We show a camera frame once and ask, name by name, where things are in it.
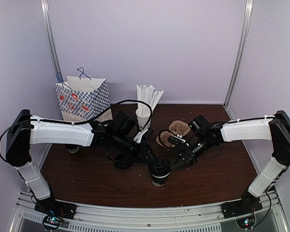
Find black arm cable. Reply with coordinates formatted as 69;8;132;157
0;99;153;165
158;129;174;148

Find right aluminium frame post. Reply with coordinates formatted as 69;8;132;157
223;0;253;108

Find black paper cups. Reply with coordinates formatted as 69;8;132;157
66;145;80;154

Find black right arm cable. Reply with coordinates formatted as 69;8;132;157
158;129;174;148

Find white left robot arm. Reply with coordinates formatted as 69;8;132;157
5;110;171;215

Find black plastic cup lid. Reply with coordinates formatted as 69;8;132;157
149;158;171;176

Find brown cardboard cup carrier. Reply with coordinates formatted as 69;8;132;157
156;120;191;149

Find wrapped white straws bundle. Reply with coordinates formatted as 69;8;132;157
136;85;165;117

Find remaining black lids stack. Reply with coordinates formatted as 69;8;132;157
113;153;132;170

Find left aluminium frame post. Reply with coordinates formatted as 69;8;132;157
41;0;62;73

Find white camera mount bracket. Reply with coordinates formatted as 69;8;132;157
133;129;149;144

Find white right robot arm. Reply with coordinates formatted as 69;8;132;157
168;110;290;214

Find white cup holding straws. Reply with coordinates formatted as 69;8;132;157
136;109;151;131

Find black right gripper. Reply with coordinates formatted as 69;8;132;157
169;134;214;170

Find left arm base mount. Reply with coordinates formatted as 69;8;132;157
34;199;77;231

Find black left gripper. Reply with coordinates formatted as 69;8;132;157
112;132;159;164

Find blue checkered paper bag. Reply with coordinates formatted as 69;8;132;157
55;67;112;122

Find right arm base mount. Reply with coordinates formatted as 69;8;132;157
221;200;262;230

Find aluminium frame post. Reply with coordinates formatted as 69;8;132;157
223;0;253;108
41;0;62;73

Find black paper coffee cup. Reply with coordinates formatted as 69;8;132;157
149;167;171;187

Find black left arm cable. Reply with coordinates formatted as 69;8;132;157
0;99;153;165

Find aluminium front rail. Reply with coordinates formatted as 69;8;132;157
11;190;289;232

